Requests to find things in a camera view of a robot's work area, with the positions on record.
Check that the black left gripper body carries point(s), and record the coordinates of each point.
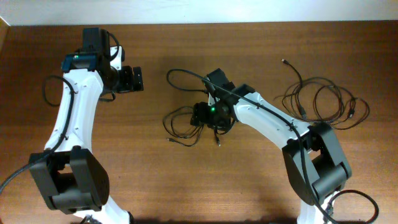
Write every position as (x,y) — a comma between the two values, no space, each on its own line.
(125,81)

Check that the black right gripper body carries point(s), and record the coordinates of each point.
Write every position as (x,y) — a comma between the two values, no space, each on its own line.
(210,116)

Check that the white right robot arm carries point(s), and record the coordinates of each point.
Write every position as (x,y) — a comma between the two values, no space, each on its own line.
(316,165)

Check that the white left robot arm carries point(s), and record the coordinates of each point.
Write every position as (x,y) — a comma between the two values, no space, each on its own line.
(69,177)

